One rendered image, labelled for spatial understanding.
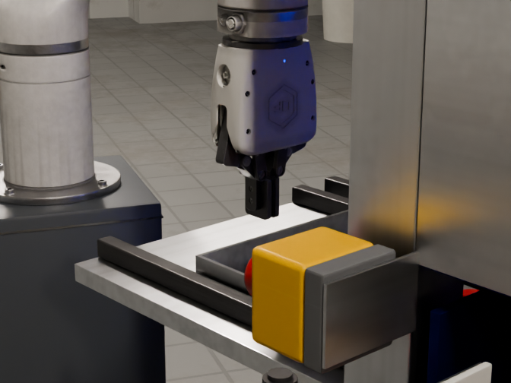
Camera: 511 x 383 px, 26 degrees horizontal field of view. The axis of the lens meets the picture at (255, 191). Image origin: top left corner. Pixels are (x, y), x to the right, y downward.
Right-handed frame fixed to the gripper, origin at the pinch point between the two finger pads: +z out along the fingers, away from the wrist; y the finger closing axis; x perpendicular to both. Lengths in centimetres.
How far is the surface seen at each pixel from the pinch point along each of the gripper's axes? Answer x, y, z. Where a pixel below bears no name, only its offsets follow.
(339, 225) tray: 2.6, 13.7, 6.9
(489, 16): -34.5, -12.4, -22.3
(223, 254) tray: 2.6, -2.7, 6.1
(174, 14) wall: 614, 466, 93
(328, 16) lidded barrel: 470, 491, 81
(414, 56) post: -28.7, -12.5, -19.1
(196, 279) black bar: 1.0, -7.5, 7.0
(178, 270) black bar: 4.1, -7.3, 7.0
